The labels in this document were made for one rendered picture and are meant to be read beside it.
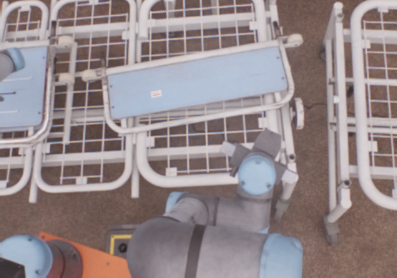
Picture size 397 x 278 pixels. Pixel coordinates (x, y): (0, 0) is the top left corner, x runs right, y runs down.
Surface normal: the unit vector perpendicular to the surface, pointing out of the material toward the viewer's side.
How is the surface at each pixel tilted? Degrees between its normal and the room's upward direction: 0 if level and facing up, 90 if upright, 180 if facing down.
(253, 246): 32
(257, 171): 25
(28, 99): 5
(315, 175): 0
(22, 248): 7
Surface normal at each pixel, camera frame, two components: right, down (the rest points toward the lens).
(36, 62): -0.07, -0.30
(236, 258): -0.05, -0.56
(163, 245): -0.40, -0.65
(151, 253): -0.57, -0.49
